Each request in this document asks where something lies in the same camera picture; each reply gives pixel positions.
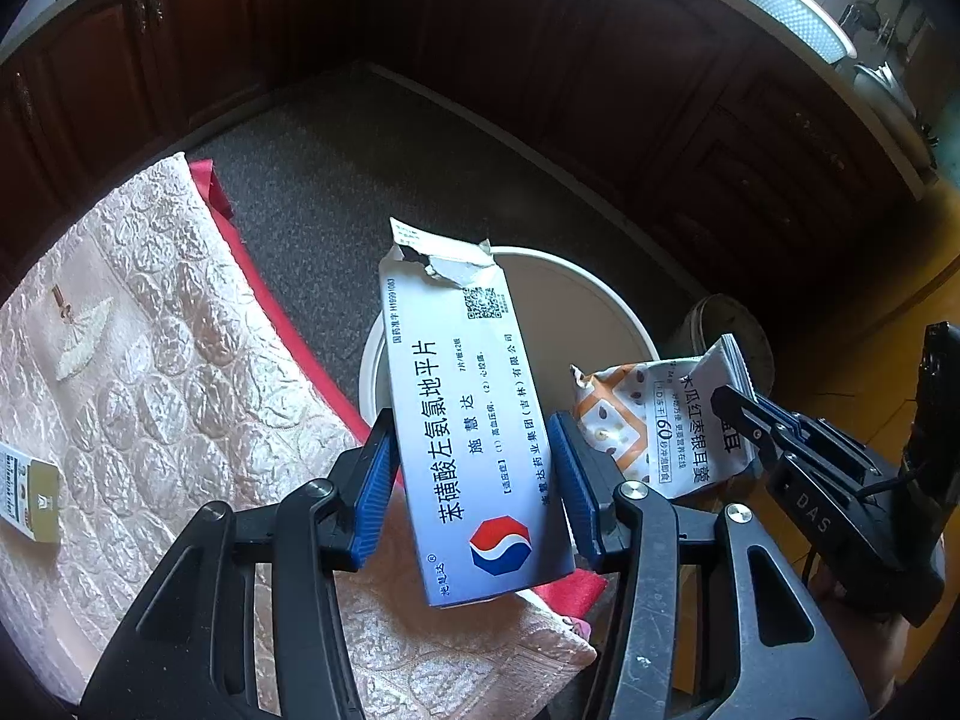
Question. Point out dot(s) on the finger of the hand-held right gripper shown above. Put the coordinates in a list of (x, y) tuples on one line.
[(750, 420), (817, 439)]

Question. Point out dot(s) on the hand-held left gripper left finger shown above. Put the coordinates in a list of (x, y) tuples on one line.
[(375, 495)]

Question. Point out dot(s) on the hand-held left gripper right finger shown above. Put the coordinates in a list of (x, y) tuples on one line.
[(570, 487)]

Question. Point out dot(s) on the orange and white snack packet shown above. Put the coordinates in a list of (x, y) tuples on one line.
[(660, 435)]

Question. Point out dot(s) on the white medicine box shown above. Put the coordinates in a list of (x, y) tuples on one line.
[(465, 427)]

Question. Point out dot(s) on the white plastic bucket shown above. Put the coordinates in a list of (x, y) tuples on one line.
[(540, 315)]

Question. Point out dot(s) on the person's right hand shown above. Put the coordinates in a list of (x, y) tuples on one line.
[(862, 622)]

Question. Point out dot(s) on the round grey drum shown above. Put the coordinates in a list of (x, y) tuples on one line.
[(720, 322)]

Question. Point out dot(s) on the pink quilted blanket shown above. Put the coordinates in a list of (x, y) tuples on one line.
[(187, 390)]

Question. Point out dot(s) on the pale leaf-shaped scrap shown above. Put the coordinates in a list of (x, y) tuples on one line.
[(82, 341)]

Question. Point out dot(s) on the green and white carton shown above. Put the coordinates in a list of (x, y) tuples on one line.
[(30, 495)]

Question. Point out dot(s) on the metal bowl with utensils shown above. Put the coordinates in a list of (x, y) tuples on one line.
[(889, 90)]

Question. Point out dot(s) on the white plastic basin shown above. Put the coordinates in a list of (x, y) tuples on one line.
[(799, 15)]

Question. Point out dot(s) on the dark wooden kitchen cabinet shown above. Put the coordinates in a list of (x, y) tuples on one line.
[(525, 52)]

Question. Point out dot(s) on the hanging kitchen utensils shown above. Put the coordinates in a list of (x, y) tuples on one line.
[(877, 7)]

